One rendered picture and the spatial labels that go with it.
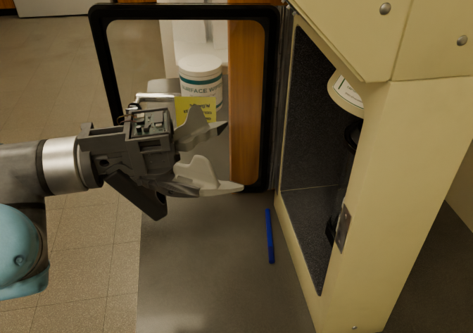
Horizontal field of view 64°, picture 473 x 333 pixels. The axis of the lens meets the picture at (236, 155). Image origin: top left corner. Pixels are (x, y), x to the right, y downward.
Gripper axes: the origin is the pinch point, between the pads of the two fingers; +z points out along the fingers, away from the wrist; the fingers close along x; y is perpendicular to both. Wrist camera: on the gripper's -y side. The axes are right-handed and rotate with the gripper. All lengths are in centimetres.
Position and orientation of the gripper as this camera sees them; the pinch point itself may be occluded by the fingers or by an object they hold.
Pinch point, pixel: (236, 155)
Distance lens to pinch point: 53.8
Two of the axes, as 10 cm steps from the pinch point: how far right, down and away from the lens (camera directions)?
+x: -1.6, -6.0, 7.8
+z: 9.9, -1.3, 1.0
